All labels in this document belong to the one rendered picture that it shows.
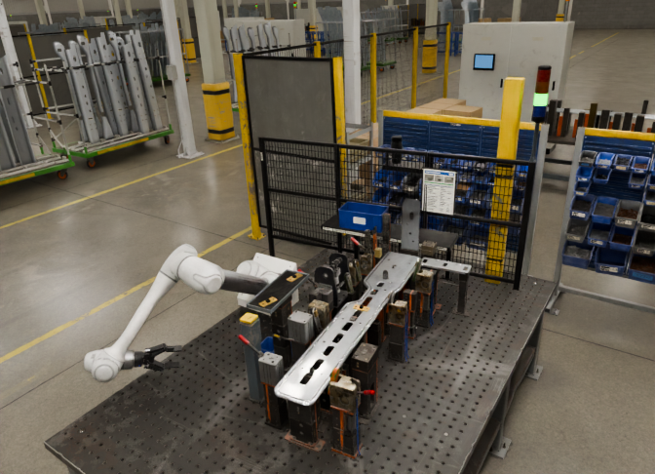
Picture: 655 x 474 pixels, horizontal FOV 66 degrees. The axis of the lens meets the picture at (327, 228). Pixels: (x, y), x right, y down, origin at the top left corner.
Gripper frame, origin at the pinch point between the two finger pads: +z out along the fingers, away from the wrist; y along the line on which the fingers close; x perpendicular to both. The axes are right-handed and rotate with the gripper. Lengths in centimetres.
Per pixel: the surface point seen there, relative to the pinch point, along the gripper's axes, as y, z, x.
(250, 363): -18.7, 30.2, 18.4
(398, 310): -41, 102, 8
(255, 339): -31.6, 30.7, 14.7
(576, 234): -24, 296, -74
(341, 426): -33, 59, 60
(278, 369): -37, 37, 34
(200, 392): 12.3, 11.0, 13.1
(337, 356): -39, 64, 31
